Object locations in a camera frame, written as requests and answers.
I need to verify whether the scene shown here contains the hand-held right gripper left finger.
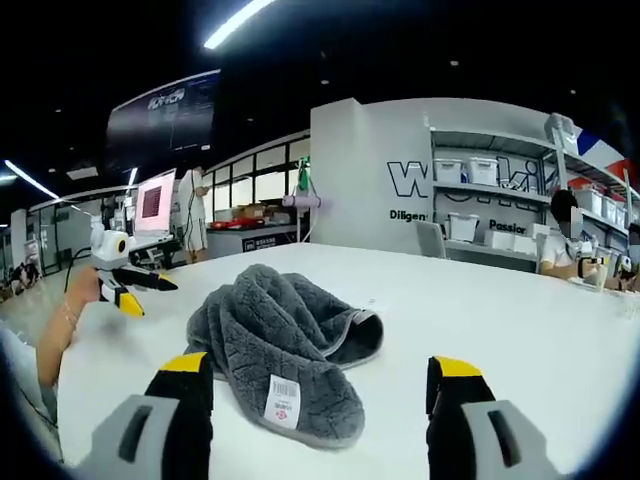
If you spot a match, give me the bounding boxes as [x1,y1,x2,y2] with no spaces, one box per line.
[74,351,215,480]

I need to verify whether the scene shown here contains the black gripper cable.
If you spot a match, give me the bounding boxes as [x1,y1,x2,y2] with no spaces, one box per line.
[62,248,94,296]

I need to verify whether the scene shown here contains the white table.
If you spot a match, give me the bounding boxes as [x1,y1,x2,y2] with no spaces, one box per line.
[0,241,640,480]

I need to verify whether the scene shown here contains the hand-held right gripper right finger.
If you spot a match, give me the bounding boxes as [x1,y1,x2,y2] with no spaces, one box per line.
[426,355,565,480]

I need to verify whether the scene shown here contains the white storage box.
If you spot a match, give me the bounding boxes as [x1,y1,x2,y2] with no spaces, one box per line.
[466,155,501,186]
[445,211,481,242]
[432,157,466,185]

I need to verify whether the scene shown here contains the dark counter with boxes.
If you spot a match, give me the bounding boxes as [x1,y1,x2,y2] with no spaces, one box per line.
[205,198,312,261]

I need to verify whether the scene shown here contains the computer monitor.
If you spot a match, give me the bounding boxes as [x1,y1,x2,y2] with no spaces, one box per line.
[134,168,177,238]

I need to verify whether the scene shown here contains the grey fluffy towel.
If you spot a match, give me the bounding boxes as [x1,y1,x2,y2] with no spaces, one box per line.
[185,263,384,450]

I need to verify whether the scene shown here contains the grey storage shelf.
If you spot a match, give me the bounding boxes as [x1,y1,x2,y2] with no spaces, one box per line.
[427,112,640,274]

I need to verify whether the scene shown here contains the lilac roll on stand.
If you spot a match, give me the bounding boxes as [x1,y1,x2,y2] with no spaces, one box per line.
[282,194,333,211]

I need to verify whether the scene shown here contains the white pillar with lettering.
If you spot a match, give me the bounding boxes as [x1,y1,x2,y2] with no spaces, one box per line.
[309,97,435,251]

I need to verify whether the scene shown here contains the large dark wall screen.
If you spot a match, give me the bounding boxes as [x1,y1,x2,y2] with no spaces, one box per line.
[103,68,222,174]

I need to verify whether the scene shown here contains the person's left hand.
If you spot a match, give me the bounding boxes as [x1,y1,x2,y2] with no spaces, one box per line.
[63,265,102,307]

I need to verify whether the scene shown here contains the grey chair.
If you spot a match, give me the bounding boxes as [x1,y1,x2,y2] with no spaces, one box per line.
[415,220,447,260]

